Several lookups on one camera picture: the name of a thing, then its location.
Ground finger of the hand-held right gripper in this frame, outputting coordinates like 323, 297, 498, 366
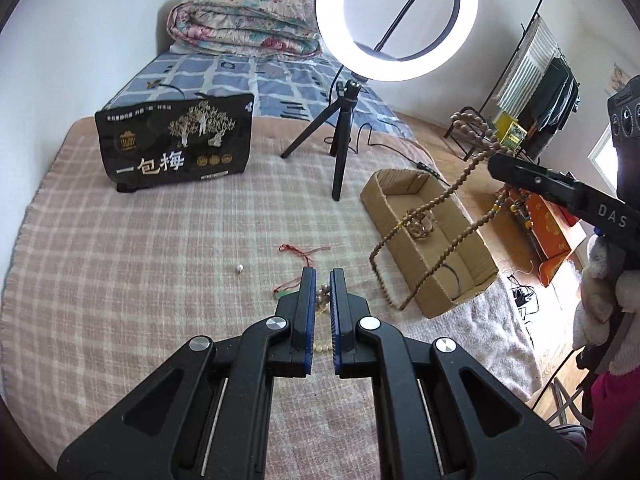
487, 152, 632, 242

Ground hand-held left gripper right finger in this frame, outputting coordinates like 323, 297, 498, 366
330, 268, 586, 480

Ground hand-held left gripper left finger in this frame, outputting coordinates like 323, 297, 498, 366
57, 267, 318, 480

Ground long wooden bead necklace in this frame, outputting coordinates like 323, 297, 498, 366
369, 111, 532, 312

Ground cardboard box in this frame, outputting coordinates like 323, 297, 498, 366
360, 168, 500, 320

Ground person's right hand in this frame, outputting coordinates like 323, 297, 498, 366
572, 235, 640, 376

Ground orange box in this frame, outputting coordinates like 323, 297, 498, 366
519, 194, 587, 287

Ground yellow green box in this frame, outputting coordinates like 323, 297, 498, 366
491, 111, 527, 150

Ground dark hanging clothes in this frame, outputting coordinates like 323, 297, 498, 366
529, 56, 582, 159

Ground white striped hanging cloth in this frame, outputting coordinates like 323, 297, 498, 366
497, 19, 559, 112

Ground gold hollow pendant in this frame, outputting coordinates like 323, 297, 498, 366
402, 207, 439, 241

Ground thin dark bangle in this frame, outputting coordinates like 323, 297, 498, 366
439, 261, 462, 302

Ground black clothes rack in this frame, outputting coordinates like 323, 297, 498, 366
444, 0, 582, 162

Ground pink plaid blanket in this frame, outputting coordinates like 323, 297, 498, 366
0, 114, 544, 480

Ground black tripod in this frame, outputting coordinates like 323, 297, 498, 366
280, 79, 374, 202

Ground black snack bag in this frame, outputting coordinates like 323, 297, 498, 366
94, 92, 256, 194

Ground blue checked bed sheet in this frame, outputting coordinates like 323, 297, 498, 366
102, 49, 417, 142

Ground black phone holder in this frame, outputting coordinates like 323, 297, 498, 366
356, 0, 461, 58

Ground folded floral quilt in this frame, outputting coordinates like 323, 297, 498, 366
166, 0, 324, 60

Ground cream bead bracelet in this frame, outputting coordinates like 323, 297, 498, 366
314, 310, 335, 359

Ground red string bracelet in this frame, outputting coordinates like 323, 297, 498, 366
278, 243, 332, 269

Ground black charger with cables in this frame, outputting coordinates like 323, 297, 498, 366
507, 274, 538, 313

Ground black power cable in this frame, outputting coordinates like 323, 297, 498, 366
327, 62, 452, 185

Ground thin black cable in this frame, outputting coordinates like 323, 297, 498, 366
148, 81, 202, 100

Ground white ring light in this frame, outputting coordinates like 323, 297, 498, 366
313, 0, 480, 83

